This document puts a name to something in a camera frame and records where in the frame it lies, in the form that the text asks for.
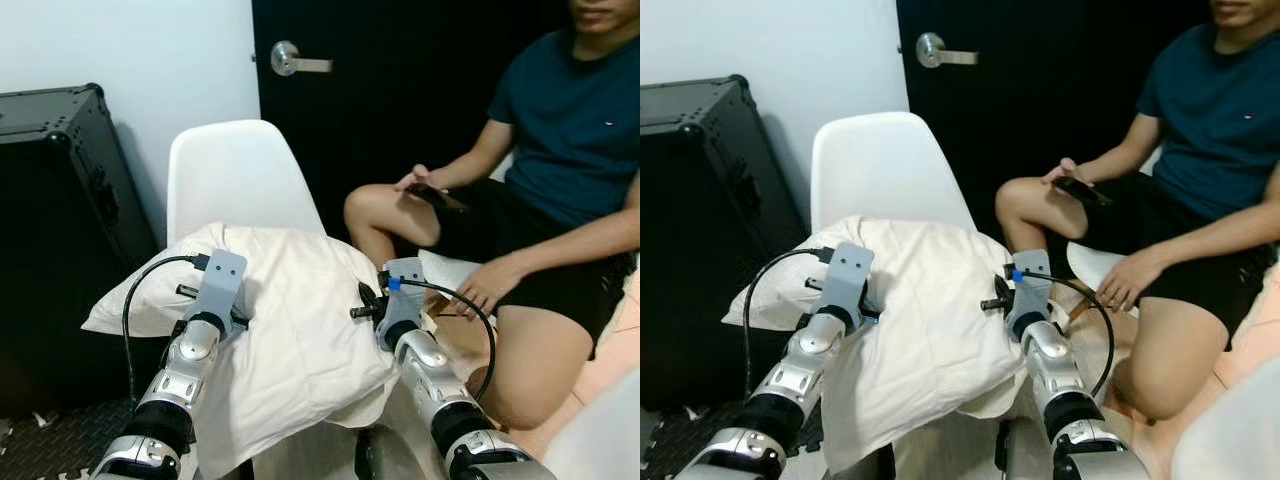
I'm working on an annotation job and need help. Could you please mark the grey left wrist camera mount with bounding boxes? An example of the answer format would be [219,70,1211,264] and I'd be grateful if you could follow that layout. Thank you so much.
[197,249,249,323]
[825,241,876,316]

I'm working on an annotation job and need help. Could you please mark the black flight case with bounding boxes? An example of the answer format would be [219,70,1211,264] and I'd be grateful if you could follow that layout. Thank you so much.
[0,84,161,411]
[640,74,809,411]

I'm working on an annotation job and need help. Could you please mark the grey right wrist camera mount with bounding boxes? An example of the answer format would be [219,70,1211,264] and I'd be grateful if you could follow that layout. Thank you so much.
[1010,249,1054,331]
[383,257,431,339]

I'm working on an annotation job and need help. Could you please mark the person in blue t-shirt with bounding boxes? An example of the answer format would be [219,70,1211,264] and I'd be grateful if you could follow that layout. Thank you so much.
[995,0,1280,421]
[343,0,641,431]

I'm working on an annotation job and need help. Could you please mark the silver door handle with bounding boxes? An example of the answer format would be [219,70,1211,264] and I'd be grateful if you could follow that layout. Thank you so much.
[915,32,979,69]
[269,40,334,78]

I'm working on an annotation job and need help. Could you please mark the black smartphone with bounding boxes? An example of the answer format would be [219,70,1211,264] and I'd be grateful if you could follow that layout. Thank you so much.
[1055,177,1113,208]
[408,182,469,214]

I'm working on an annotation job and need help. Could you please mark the black foam floor mat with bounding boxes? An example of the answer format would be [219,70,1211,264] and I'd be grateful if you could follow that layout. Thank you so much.
[0,400,136,480]
[640,400,761,480]

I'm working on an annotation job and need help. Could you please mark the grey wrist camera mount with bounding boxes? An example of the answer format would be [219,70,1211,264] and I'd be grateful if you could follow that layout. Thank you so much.
[197,249,249,323]
[825,241,876,316]
[383,257,431,339]
[1010,249,1054,331]

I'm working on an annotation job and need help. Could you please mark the grey robot right leg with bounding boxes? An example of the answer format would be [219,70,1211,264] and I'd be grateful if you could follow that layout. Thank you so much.
[352,425,446,480]
[995,418,1061,480]

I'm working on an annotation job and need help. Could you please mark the black door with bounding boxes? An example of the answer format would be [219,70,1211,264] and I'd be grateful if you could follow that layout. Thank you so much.
[250,0,641,241]
[896,0,1280,241]

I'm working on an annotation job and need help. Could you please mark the cream bed pillow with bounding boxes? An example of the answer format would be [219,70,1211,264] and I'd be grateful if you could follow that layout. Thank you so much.
[82,222,403,479]
[722,215,1031,476]

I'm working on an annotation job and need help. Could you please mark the person's left hand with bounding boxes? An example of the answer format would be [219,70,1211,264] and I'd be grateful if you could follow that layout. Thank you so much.
[452,255,526,319]
[1095,248,1166,311]

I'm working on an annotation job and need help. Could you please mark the person's right hand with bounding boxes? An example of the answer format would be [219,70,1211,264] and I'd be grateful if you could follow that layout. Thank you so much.
[1043,157,1089,193]
[395,163,441,199]

